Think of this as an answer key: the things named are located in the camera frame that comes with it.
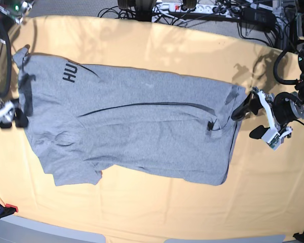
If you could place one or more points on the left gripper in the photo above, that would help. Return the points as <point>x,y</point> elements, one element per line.
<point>285,109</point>

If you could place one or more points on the grey t-shirt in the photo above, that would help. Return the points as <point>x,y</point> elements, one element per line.
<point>84,119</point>

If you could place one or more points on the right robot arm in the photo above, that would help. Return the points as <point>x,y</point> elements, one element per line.
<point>11,13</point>

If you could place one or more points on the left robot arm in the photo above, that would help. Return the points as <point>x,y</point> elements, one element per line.
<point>296,45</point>

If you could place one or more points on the yellow table cloth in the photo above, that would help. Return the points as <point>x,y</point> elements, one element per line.
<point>264,191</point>

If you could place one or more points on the black power adapter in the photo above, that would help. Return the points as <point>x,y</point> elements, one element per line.
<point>260,17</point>

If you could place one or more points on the white power strip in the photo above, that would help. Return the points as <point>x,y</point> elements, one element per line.
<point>200,10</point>

